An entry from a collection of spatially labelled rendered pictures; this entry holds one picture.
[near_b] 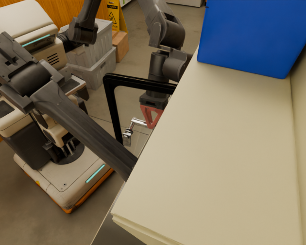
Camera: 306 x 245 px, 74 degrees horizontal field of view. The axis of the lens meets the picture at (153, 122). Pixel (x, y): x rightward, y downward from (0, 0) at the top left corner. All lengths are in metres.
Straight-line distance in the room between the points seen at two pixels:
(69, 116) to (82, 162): 1.23
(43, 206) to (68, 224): 0.27
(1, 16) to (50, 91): 0.51
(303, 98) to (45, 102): 0.42
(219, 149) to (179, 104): 0.06
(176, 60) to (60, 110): 0.27
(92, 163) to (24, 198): 0.67
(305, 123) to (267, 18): 0.10
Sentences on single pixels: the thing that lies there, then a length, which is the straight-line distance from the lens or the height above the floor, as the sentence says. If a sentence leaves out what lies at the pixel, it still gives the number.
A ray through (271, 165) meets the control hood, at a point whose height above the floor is 1.51.
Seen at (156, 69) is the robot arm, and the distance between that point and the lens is 0.52.
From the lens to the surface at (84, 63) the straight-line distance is 2.51.
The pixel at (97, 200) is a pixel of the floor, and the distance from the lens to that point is 1.81.
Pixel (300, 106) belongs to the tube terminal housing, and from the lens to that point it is 0.22.
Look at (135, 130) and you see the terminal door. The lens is 0.55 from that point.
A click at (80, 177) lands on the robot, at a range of 1.62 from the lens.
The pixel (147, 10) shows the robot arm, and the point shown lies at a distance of 0.58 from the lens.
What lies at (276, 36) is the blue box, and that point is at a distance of 0.24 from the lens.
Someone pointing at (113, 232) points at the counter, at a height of 0.94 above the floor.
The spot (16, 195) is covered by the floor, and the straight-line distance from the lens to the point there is 2.10.
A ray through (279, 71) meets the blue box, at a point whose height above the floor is 1.52.
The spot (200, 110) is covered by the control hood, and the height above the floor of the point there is 1.51.
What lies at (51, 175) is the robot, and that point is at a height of 0.28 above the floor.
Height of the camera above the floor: 1.64
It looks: 48 degrees down
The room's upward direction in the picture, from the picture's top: straight up
